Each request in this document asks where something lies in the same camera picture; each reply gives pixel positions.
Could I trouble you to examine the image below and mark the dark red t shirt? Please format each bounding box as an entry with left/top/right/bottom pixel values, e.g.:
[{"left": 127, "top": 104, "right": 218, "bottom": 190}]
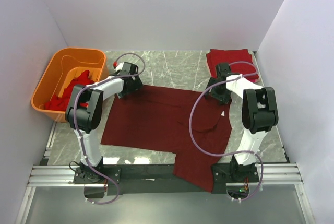
[{"left": 101, "top": 85, "right": 232, "bottom": 182}]

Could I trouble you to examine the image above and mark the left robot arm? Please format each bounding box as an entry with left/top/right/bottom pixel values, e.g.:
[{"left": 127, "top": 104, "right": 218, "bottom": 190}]
[{"left": 65, "top": 62, "right": 142, "bottom": 167}]

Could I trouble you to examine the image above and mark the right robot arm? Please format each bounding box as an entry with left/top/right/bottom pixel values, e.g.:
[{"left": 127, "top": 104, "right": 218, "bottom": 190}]
[{"left": 205, "top": 63, "right": 279, "bottom": 166}]

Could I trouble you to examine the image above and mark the folded dark red shirt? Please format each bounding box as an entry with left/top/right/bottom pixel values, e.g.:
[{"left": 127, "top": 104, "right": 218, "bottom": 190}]
[{"left": 206, "top": 49, "right": 256, "bottom": 78}]

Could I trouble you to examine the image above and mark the orange plastic basket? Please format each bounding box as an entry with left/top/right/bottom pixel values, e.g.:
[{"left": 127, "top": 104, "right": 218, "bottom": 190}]
[{"left": 31, "top": 48, "right": 109, "bottom": 122}]

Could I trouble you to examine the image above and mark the bright red shirt in basket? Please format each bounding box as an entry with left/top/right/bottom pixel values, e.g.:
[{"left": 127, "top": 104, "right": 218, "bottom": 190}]
[{"left": 44, "top": 70, "right": 94, "bottom": 112}]

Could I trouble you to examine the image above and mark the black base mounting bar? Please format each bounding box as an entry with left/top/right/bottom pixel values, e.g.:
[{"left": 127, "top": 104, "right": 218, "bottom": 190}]
[{"left": 73, "top": 163, "right": 260, "bottom": 198}]

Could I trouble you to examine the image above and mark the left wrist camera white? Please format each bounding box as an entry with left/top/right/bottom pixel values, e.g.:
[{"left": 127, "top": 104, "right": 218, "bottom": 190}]
[{"left": 113, "top": 62, "right": 124, "bottom": 71}]

